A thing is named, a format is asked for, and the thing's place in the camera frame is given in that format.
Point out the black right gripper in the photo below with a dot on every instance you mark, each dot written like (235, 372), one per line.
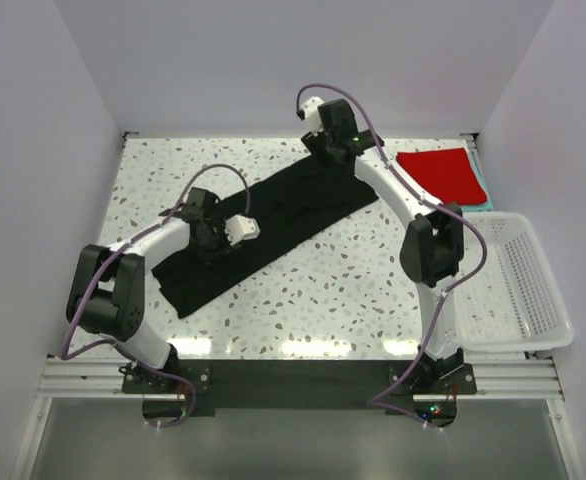
(315, 145)

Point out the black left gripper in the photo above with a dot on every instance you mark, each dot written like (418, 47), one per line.
(225, 248)

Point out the black t shirt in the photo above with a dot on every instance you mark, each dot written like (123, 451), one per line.
(290, 207)

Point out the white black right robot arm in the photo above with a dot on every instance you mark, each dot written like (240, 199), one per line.
(433, 244)

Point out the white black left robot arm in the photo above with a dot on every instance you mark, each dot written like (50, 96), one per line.
(106, 303)

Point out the folded red t shirt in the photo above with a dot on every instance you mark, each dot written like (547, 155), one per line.
(437, 171)

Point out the folded teal t shirt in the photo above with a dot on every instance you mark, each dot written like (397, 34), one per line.
(472, 192)

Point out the white plastic basket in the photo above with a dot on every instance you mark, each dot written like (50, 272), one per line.
(513, 304)

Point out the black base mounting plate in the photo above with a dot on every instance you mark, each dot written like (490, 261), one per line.
(203, 387)

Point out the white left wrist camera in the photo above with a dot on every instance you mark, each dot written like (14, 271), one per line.
(240, 228)

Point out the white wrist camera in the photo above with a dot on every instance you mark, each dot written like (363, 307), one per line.
(240, 228)
(310, 115)

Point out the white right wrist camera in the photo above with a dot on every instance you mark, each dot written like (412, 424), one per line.
(310, 115)

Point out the aluminium rail frame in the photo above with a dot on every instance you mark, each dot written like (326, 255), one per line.
(340, 296)

